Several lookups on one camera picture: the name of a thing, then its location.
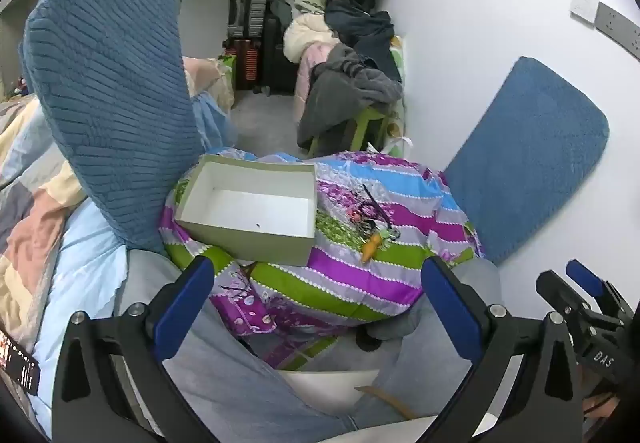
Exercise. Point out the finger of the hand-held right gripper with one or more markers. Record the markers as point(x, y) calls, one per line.
point(585, 275)
point(557, 293)

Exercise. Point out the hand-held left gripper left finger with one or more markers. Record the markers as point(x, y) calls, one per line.
point(182, 305)

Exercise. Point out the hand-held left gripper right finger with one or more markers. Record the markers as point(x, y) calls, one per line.
point(450, 308)

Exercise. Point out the orange carrot charm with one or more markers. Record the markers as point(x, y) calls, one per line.
point(372, 245)

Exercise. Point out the person's right hand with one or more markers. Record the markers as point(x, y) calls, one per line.
point(600, 407)

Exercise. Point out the person's right leg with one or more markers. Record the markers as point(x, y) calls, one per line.
point(430, 363)

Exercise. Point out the person's leg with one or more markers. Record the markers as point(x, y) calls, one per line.
point(225, 373)
point(430, 363)

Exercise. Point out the person's left leg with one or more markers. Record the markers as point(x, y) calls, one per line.
point(225, 373)

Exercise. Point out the light blue blanket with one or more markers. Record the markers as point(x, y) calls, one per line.
point(85, 273)

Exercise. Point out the striped floral pillow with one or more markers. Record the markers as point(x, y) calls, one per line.
point(350, 283)

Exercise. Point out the brown belt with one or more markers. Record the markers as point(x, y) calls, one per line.
point(385, 402)

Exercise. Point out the fuzzy blue cushion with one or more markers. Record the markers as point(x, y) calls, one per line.
point(525, 148)

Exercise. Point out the person's white shirt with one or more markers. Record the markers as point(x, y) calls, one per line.
point(330, 393)

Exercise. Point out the white plastic bag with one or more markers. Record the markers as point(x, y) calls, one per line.
point(395, 145)

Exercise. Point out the patchwork quilt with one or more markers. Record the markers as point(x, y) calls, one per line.
point(30, 203)

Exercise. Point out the light blue bed sheet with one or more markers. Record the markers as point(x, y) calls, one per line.
point(215, 123)

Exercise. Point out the green stool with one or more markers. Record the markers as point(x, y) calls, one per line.
point(367, 120)

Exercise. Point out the ribbed blue pillow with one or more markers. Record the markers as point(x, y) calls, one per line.
point(100, 98)

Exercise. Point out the printed cloth panel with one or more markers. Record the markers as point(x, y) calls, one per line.
point(398, 88)

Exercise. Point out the green bag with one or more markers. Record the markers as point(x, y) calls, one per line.
point(227, 70)

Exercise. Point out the grey garment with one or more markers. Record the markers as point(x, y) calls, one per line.
point(340, 93)

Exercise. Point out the grey power strip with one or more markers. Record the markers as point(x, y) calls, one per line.
point(617, 30)

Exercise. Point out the red striped suitcase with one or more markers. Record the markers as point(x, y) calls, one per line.
point(247, 65)

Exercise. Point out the black suitcase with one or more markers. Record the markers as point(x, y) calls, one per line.
point(280, 58)

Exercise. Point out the grey suitcase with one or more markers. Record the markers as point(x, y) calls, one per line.
point(247, 13)

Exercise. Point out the pile of clothes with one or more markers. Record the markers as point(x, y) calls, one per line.
point(330, 8)

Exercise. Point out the white wall switch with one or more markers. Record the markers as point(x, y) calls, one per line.
point(583, 4)

